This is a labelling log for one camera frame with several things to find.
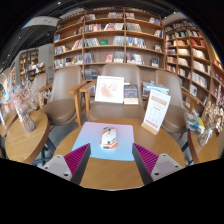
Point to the glass vase with dried flowers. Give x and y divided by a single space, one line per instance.
28 123
205 136

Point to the white hanging ceiling sign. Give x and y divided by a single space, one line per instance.
40 22

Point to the dark blue book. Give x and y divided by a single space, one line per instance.
131 93

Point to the pink-blue gradient mouse pad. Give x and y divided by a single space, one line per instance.
125 140

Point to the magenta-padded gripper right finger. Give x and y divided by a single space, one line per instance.
165 165

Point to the white and orange computer mouse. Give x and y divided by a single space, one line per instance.
109 138

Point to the stack of colourful books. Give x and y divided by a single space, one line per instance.
195 123

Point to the round wooden side table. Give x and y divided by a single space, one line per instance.
26 143
203 153

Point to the white framed red floral picture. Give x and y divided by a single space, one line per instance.
109 89

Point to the distant wooden bookshelf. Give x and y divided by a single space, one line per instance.
30 63

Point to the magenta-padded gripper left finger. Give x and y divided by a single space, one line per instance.
58 165

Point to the stack of blue-white books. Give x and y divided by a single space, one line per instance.
156 87

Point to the white sign on wooden base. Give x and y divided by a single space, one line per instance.
156 110

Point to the wide wooden bookshelf with books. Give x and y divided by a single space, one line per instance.
110 36

